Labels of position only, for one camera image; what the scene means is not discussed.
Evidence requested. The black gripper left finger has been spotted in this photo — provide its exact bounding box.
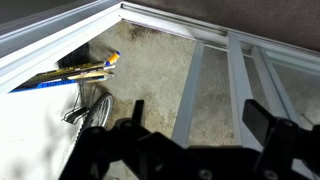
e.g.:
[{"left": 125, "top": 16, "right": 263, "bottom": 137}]
[{"left": 59, "top": 99, "right": 158, "bottom": 180}]

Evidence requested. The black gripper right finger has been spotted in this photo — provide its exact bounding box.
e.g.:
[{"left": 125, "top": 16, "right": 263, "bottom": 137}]
[{"left": 241, "top": 98, "right": 320, "bottom": 180}]

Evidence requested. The white sliding glass door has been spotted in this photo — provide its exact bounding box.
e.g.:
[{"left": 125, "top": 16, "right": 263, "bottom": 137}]
[{"left": 225, "top": 30, "right": 320, "bottom": 180}]

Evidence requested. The white screen door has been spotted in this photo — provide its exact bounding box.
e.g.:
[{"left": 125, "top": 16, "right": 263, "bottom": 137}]
[{"left": 170, "top": 39, "right": 205, "bottom": 149}]

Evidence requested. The blue silver bicycle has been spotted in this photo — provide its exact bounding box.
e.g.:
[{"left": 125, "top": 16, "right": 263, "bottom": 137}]
[{"left": 61, "top": 82, "right": 115, "bottom": 138}]

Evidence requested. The blue ski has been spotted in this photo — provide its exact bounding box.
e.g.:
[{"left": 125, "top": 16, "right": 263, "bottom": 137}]
[{"left": 8, "top": 73, "right": 116, "bottom": 94}]

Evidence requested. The black plastic bin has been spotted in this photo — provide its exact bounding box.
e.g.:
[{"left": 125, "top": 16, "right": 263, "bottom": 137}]
[{"left": 58, "top": 42, "right": 91, "bottom": 69}]

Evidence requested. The white window frame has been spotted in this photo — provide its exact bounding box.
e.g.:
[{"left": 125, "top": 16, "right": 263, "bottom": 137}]
[{"left": 0, "top": 0, "right": 320, "bottom": 96}]

